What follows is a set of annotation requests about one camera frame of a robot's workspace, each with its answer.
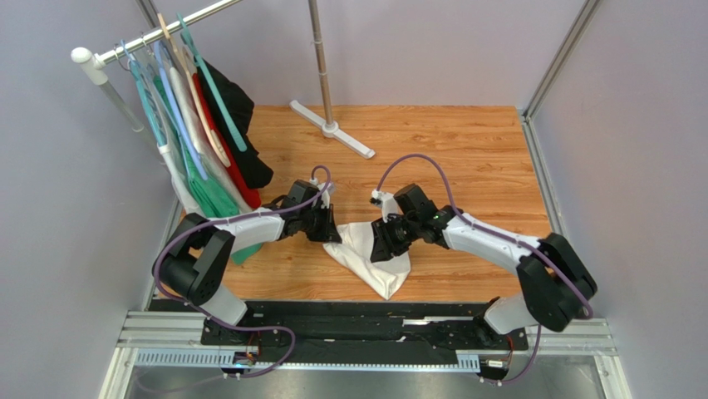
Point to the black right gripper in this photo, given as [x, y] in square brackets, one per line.
[390, 236]

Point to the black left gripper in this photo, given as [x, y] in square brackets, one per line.
[329, 231]

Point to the white cloth napkin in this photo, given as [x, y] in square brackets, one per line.
[354, 253]

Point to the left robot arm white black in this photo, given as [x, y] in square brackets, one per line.
[190, 268]

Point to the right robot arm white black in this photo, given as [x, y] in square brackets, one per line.
[555, 285]

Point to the green hanging garment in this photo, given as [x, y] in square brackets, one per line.
[206, 198]

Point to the white hanging garment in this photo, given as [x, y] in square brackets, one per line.
[209, 159]

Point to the wooden hanger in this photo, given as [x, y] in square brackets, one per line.
[209, 133]

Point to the blue plastic hanger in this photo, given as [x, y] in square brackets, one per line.
[163, 60]

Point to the light teal plastic hanger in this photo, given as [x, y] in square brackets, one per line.
[143, 72]

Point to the white clothes rack stand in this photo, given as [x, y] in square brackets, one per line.
[268, 47]

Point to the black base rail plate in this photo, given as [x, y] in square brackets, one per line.
[369, 331]

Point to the white slotted cable duct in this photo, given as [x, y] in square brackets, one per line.
[222, 358]

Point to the aluminium frame rail right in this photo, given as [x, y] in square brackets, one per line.
[535, 135]

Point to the aluminium frame rail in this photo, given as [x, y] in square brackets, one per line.
[535, 135]
[117, 378]

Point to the aluminium frame rail left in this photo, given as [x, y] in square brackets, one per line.
[117, 378]

